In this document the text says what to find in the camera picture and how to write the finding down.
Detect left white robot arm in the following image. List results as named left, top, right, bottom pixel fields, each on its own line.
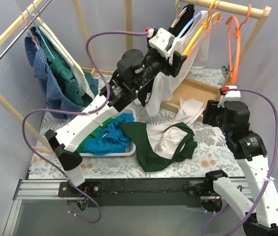
left=45, top=48, right=187, bottom=197

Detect right wooden clothes rack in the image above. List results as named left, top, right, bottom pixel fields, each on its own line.
left=118, top=0, right=272, bottom=118

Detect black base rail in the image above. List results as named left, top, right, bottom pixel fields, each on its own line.
left=58, top=177, right=222, bottom=211

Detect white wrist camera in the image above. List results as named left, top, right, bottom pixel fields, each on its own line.
left=218, top=86, right=241, bottom=108
left=147, top=28, right=175, bottom=59

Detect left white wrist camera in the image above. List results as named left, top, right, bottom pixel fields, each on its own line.
left=147, top=28, right=175, bottom=59

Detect dark green ruffled garment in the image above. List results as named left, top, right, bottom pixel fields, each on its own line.
left=31, top=27, right=98, bottom=107

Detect orange hanger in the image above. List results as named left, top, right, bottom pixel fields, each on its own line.
left=225, top=4, right=252, bottom=86

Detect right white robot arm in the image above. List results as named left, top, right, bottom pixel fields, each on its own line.
left=203, top=100, right=278, bottom=236

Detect pink hanger on left rack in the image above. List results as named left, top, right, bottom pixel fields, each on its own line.
left=21, top=12, right=39, bottom=50

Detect white plastic basket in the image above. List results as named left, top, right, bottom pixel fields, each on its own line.
left=80, top=107, right=137, bottom=158

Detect wooden clothes rack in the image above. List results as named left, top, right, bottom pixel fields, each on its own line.
left=118, top=0, right=272, bottom=118
left=0, top=0, right=116, bottom=153

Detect yellow hanger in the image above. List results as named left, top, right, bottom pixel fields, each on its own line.
left=182, top=0, right=222, bottom=56

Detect dark green t shirt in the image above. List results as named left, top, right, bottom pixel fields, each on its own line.
left=118, top=97, right=205, bottom=173

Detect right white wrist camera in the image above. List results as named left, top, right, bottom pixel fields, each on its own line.
left=218, top=86, right=241, bottom=108

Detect cream plastic hanger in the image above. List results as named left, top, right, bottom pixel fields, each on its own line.
left=35, top=17, right=84, bottom=76

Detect white t shirt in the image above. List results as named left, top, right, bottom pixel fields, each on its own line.
left=146, top=10, right=210, bottom=116

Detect black t shirt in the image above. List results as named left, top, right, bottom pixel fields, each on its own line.
left=134, top=4, right=195, bottom=107

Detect white textured garment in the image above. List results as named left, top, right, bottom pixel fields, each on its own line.
left=39, top=23, right=95, bottom=99

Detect teal blue t shirt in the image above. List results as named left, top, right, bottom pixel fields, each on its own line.
left=83, top=113, right=135, bottom=155

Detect wooden hanger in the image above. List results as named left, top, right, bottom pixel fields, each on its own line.
left=170, top=0, right=187, bottom=28

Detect left wooden clothes rack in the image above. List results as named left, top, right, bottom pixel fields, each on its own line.
left=0, top=0, right=116, bottom=153

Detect light blue hanger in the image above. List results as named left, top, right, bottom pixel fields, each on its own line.
left=177, top=12, right=202, bottom=38

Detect blue checked shirt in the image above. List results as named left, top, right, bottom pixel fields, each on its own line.
left=25, top=35, right=82, bottom=112

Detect blue wire hanger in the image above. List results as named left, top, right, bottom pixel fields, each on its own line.
left=26, top=7, right=55, bottom=59

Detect pink wire hanger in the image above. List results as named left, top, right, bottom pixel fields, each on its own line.
left=183, top=0, right=224, bottom=62

